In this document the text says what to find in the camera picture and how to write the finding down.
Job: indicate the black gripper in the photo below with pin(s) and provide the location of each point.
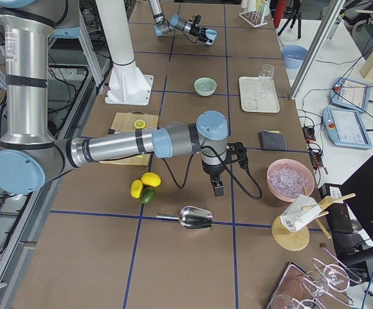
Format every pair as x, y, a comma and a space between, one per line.
214, 169
194, 30

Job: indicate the light blue plastic cup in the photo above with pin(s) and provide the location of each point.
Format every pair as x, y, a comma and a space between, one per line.
210, 36

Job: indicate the green ceramic bowl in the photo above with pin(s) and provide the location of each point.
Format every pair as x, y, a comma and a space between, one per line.
199, 81

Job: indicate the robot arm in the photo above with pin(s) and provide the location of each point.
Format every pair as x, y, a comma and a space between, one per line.
30, 156
187, 27

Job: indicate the metal ice scoop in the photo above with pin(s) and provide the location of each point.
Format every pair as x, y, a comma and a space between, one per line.
191, 218

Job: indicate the ice cubes in pink bowl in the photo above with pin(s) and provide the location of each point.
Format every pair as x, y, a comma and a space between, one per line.
287, 181

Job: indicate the pink bowl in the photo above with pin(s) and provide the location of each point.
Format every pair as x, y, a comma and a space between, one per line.
299, 167

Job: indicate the whole yellow lemon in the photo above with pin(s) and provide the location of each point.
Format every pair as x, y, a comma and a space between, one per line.
151, 179

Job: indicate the grey folded cloth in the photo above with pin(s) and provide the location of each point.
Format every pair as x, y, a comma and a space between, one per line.
272, 141

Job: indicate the green lime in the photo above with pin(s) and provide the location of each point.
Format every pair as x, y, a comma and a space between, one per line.
147, 195

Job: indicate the pale green cup in rack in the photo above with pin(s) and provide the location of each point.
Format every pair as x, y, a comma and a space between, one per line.
262, 7

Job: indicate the clear wine glass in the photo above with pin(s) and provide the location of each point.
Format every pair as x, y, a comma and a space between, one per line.
265, 77

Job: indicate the cream bear serving tray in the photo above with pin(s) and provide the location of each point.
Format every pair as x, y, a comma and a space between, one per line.
251, 100

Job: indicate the white paper carton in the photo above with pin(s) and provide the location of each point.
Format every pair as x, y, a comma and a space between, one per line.
302, 211

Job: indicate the red fire extinguisher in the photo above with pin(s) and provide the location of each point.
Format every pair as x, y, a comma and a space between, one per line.
279, 11

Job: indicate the wooden stand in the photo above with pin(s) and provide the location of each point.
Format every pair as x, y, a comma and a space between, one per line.
295, 241

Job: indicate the blue bucket at edge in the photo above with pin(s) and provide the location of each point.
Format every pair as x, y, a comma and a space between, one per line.
294, 56

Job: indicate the halved lemon slice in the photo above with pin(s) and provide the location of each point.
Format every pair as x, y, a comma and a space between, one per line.
139, 124

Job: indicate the wooden cutting board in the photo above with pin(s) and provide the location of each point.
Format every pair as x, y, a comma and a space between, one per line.
124, 122

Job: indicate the blue teach pendant near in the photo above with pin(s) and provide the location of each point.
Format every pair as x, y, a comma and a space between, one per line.
345, 128

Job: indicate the blue teach pendant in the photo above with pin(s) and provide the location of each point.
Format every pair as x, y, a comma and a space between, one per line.
350, 94
345, 128

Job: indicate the wine glass on rack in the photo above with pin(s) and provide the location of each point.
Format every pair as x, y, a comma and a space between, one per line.
325, 279

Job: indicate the black monitor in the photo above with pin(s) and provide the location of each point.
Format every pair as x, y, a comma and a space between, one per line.
361, 184

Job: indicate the blue teach pendant far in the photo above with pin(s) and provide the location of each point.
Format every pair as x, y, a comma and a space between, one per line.
350, 94

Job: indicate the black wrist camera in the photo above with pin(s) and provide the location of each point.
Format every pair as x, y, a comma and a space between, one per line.
196, 19

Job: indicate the white wire cup rack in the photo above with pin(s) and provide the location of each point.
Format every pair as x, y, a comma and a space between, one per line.
253, 18

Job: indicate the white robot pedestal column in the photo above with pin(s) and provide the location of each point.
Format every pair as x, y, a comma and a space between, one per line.
127, 84

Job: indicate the aluminium frame post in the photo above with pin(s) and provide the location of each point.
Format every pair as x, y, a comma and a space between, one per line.
324, 28

